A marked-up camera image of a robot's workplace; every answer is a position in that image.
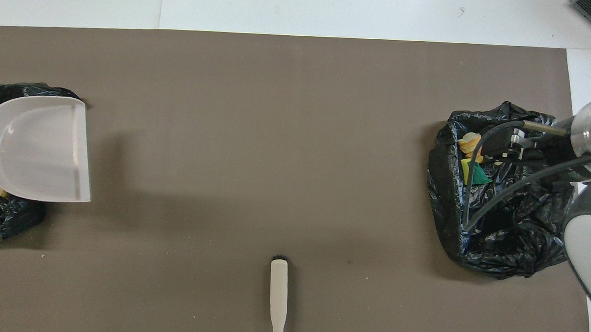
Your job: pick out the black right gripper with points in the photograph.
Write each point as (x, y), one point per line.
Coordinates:
(546, 150)

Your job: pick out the striped toy croissant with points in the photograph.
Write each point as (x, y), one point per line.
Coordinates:
(469, 142)

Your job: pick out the beige brush black bristles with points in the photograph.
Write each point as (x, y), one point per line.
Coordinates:
(278, 288)

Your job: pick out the beige plastic dustpan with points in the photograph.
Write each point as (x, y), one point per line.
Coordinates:
(35, 147)

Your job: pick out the black trash bag bin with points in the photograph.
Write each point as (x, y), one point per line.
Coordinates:
(509, 242)
(8, 220)

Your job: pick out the brown table mat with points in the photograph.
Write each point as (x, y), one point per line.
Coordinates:
(296, 136)

